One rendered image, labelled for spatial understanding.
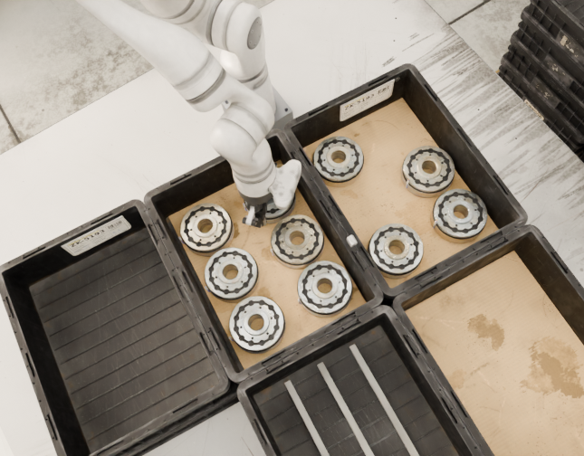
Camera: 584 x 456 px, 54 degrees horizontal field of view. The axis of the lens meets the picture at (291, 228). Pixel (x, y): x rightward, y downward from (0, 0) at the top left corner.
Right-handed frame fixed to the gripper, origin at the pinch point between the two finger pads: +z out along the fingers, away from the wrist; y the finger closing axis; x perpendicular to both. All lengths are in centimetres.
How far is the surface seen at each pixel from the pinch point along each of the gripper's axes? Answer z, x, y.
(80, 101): 85, -106, -55
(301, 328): 2.5, 14.0, 20.2
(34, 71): 85, -130, -64
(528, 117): 15, 49, -45
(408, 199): 2.4, 26.9, -11.0
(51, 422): -6, -21, 49
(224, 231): -0.4, -6.1, 6.8
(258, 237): 2.4, 0.2, 5.3
